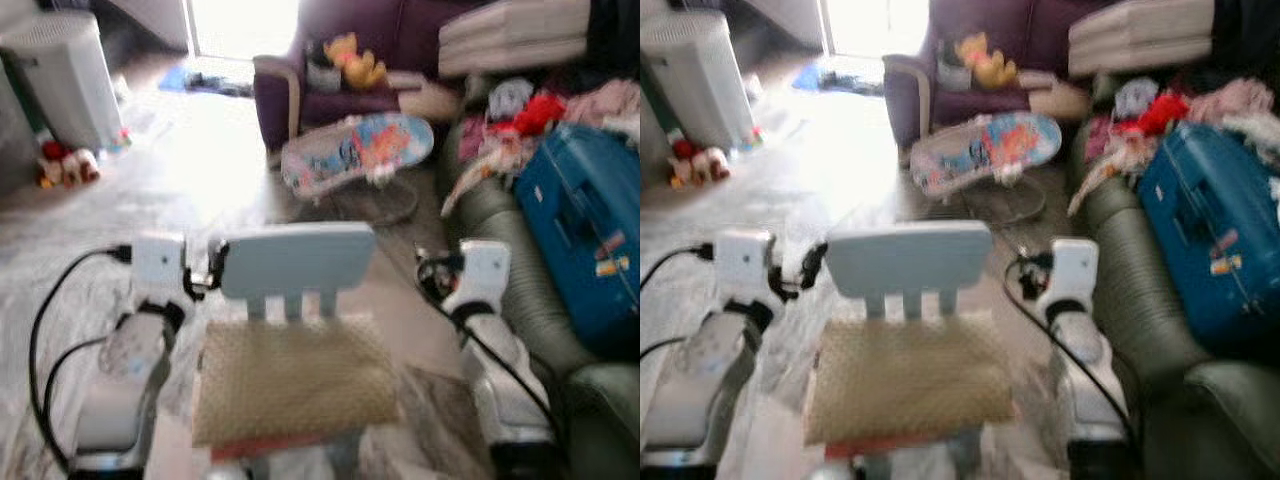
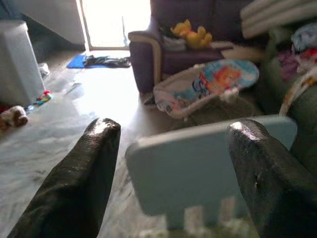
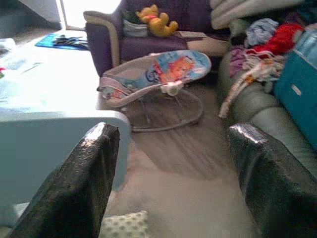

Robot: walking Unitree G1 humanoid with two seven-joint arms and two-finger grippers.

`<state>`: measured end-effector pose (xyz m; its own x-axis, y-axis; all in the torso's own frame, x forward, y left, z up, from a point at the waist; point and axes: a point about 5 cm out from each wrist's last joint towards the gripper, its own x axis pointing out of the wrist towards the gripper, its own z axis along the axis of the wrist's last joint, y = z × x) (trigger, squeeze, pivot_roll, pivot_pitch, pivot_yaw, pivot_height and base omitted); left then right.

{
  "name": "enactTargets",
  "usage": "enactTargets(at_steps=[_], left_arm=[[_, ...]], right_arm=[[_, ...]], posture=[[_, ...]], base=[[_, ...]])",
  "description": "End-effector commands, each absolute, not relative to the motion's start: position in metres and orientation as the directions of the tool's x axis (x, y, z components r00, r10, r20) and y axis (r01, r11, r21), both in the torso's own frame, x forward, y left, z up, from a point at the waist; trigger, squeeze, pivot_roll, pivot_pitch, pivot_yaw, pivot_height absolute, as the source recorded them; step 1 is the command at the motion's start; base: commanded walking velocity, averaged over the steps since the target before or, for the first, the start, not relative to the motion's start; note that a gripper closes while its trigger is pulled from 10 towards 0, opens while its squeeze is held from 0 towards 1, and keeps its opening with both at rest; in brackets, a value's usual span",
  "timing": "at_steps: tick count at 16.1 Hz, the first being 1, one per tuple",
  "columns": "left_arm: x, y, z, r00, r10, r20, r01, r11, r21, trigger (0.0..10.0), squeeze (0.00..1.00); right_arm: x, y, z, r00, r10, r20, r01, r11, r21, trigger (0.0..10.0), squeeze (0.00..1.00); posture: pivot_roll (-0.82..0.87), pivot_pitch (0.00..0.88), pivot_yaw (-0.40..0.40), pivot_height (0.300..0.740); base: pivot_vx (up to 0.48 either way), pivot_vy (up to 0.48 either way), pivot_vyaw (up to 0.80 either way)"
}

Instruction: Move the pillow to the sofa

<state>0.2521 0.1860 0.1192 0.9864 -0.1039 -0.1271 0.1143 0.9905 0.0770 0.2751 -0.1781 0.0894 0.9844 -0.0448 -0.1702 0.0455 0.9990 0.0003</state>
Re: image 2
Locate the light blue plastic stool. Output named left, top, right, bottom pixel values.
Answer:
left=125, top=114, right=298, bottom=230

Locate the white plastic bag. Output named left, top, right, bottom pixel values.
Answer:
left=38, top=63, right=52, bottom=77

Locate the dark purple sofa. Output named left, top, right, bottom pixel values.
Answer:
left=128, top=0, right=270, bottom=94

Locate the yellow plush toy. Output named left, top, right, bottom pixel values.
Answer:
left=170, top=19, right=213, bottom=49

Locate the glass balcony door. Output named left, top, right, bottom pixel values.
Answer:
left=79, top=0, right=152, bottom=52

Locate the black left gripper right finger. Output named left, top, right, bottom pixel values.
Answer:
left=226, top=119, right=317, bottom=238

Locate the brown plush toy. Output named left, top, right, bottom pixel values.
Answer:
left=0, top=105, right=29, bottom=131

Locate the white air purifier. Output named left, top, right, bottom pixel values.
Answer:
left=0, top=20, right=47, bottom=107

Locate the beige patterned cloth strip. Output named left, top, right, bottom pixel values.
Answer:
left=279, top=71, right=317, bottom=116

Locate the blue floor mat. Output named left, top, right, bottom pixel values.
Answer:
left=66, top=54, right=89, bottom=69

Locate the colourful clothes pile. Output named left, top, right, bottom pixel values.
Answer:
left=277, top=23, right=317, bottom=82

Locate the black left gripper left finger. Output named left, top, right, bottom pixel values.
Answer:
left=7, top=118, right=121, bottom=238

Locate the white folded mat stack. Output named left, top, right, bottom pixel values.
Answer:
left=240, top=0, right=317, bottom=39

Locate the grey-green leather sofa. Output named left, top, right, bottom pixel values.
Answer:
left=260, top=27, right=317, bottom=172

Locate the colourful baby bouncer seat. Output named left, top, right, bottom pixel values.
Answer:
left=153, top=59, right=260, bottom=122

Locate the dark clothes heap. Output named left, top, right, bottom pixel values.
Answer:
left=84, top=55, right=131, bottom=69

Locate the small colourful toy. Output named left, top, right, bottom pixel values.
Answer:
left=33, top=89, right=53, bottom=105

